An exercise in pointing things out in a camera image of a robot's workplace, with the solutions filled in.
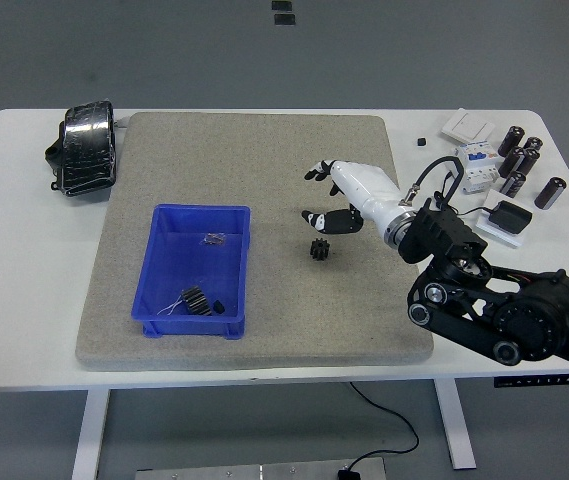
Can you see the blue plastic box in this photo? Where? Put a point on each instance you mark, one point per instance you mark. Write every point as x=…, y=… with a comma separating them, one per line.
x=191, y=272

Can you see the dark cylindrical capacitor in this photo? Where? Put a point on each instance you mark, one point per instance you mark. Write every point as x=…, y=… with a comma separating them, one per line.
x=511, y=141
x=534, y=144
x=550, y=192
x=513, y=183
x=510, y=161
x=530, y=161

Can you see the small black plastic piece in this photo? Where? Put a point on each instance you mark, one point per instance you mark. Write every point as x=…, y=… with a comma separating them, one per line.
x=218, y=306

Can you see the small black gear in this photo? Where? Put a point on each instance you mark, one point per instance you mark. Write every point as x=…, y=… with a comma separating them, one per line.
x=319, y=250

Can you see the small black cube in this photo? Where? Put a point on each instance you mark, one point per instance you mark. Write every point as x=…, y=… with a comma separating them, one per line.
x=421, y=142

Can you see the white circuit breaker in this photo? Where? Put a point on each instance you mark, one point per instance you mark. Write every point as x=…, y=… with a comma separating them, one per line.
x=479, y=172

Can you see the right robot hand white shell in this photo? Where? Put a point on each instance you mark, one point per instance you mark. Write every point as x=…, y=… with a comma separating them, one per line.
x=364, y=185

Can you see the black power adapter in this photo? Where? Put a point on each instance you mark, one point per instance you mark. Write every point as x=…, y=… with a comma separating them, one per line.
x=511, y=217

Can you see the black table control panel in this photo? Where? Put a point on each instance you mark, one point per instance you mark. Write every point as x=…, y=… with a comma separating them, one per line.
x=534, y=381

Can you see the white table leg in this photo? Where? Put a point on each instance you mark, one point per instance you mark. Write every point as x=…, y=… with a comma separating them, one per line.
x=456, y=430
x=90, y=435

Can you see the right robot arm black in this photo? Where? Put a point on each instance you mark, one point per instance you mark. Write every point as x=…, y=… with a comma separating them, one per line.
x=449, y=235

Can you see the grey-brown mat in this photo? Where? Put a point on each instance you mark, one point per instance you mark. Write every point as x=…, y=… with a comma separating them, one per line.
x=264, y=150

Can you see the black floor plug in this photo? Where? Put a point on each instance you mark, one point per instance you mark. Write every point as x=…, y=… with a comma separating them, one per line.
x=346, y=474

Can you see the large black gear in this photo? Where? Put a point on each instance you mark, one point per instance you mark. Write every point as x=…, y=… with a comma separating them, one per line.
x=195, y=300

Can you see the black foil-wrapped part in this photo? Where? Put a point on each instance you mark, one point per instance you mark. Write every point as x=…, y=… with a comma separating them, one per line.
x=86, y=147

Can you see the small clear bag of screws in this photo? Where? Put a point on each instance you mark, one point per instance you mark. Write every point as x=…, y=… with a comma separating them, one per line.
x=213, y=239

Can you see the white wall switch panel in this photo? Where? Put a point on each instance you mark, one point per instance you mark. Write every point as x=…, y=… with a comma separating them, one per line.
x=466, y=125

